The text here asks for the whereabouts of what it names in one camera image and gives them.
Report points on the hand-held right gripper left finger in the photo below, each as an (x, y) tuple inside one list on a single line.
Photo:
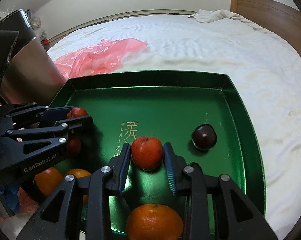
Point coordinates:
[(124, 170)]

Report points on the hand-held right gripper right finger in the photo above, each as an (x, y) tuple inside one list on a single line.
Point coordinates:
[(169, 165)]

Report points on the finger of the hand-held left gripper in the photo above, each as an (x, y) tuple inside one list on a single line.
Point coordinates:
[(75, 123), (54, 113)]

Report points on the small red apple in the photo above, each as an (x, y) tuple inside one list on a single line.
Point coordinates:
[(76, 112), (74, 145), (146, 152)]

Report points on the orange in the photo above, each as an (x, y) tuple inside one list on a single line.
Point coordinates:
[(46, 180), (154, 223), (80, 173)]

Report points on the dark purple plum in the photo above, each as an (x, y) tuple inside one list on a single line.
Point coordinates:
[(204, 137)]

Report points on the green tray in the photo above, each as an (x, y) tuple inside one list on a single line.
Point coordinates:
[(165, 110)]

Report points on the person's left hand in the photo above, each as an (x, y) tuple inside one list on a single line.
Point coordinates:
[(9, 197)]

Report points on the dark steel kettle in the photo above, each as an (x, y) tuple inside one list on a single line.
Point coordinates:
[(32, 65)]

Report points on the pink plastic sheet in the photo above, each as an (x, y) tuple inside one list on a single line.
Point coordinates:
[(90, 57)]

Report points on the bundle of clear plastic bags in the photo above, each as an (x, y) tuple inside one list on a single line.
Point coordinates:
[(37, 25)]

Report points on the white radiator cover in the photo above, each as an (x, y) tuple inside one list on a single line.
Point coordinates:
[(115, 18)]

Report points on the crumpled white blanket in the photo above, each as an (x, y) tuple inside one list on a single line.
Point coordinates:
[(215, 15)]

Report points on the wooden headboard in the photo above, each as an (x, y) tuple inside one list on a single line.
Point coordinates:
[(265, 12)]

